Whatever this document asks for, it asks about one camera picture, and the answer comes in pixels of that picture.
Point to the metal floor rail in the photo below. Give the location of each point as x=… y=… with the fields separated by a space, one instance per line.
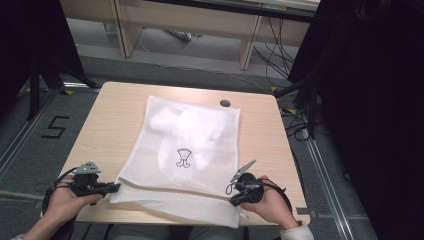
x=328 y=186
x=23 y=133

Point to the grey tape strip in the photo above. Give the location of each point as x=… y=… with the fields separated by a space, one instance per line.
x=305 y=211

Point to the person's left hand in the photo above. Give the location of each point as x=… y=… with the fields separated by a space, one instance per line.
x=63 y=205

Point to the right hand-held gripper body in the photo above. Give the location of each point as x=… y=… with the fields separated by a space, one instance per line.
x=252 y=190

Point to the white mesh laundry bag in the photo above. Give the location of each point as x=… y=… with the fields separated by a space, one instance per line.
x=150 y=183

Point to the light wooden desk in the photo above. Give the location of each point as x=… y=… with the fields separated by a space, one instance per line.
x=186 y=20

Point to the black metal stand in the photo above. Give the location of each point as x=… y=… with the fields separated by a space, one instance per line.
x=311 y=110
x=34 y=90

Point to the black curtain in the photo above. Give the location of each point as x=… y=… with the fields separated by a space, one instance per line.
x=30 y=30
x=373 y=100

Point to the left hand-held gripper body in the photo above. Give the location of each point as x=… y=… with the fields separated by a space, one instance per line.
x=86 y=185

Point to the person's right hand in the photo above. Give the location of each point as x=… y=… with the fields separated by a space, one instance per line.
x=273 y=208

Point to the white garment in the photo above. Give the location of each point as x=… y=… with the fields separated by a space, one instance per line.
x=191 y=128

